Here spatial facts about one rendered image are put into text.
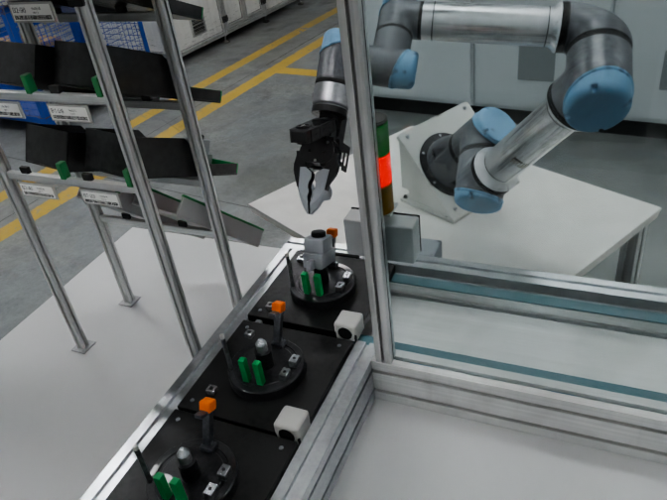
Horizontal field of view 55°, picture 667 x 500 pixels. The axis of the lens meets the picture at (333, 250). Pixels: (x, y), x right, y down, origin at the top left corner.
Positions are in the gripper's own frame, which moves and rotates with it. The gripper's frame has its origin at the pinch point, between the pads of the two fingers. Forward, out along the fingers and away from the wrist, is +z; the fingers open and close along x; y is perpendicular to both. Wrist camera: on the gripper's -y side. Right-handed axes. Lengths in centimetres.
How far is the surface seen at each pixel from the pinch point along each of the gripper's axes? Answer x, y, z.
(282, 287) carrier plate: 8.9, 12.1, 16.5
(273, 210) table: 37, 54, -4
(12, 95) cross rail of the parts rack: 41, -35, -9
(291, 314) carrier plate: 2.9, 6.1, 21.5
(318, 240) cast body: -0.8, 4.8, 5.9
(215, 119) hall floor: 229, 295, -91
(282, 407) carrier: -6.5, -11.3, 35.8
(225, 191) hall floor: 160, 218, -27
